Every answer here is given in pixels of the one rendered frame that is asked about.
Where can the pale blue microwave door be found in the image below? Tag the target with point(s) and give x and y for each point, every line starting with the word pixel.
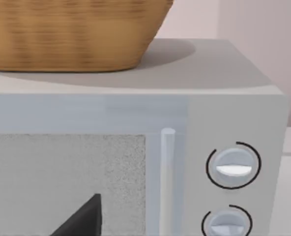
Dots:
pixel 86 115

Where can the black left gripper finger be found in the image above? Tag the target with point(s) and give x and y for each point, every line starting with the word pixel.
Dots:
pixel 87 217

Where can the pale round microwave knob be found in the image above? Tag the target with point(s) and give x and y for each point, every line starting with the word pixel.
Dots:
pixel 233 165
pixel 227 225

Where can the wicker basket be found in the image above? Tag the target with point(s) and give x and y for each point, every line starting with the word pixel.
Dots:
pixel 69 34

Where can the pale microwave oven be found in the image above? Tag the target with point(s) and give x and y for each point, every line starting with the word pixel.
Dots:
pixel 234 118

